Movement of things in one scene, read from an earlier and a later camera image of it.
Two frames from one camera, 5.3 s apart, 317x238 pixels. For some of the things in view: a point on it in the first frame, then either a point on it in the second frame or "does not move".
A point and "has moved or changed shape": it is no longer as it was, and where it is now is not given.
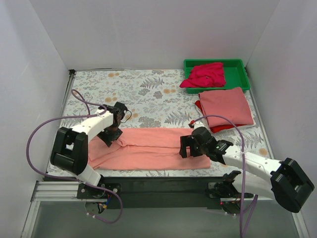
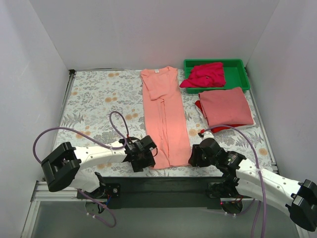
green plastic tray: x=235 y=74 does not move
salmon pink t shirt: x=143 y=148 has moved or changed shape
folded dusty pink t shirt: x=232 y=103 does not move
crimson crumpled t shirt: x=206 y=75 does not move
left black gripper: x=110 y=135 -> x=147 y=155
